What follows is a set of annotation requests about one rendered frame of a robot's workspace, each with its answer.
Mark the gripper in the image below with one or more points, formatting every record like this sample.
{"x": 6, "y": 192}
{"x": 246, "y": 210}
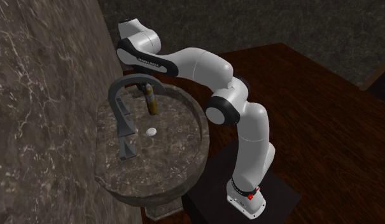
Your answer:
{"x": 141, "y": 85}

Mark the brown marble pedestal sink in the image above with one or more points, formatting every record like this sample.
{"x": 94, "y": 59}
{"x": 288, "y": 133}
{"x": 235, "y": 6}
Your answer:
{"x": 167, "y": 155}

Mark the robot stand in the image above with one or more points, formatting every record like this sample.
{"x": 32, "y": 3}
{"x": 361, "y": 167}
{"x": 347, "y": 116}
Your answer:
{"x": 210, "y": 186}

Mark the amber bottle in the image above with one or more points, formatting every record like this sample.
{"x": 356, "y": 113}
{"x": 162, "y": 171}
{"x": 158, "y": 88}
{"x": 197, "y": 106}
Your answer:
{"x": 152, "y": 102}

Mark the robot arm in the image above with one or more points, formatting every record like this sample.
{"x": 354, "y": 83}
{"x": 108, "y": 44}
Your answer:
{"x": 251, "y": 130}

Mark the grey arched faucet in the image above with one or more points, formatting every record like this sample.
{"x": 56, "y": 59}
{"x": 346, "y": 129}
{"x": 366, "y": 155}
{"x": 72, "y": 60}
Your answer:
{"x": 125, "y": 127}

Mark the white sink drain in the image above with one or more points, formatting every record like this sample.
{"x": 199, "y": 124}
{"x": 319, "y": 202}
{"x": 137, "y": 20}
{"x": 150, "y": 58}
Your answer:
{"x": 151, "y": 131}

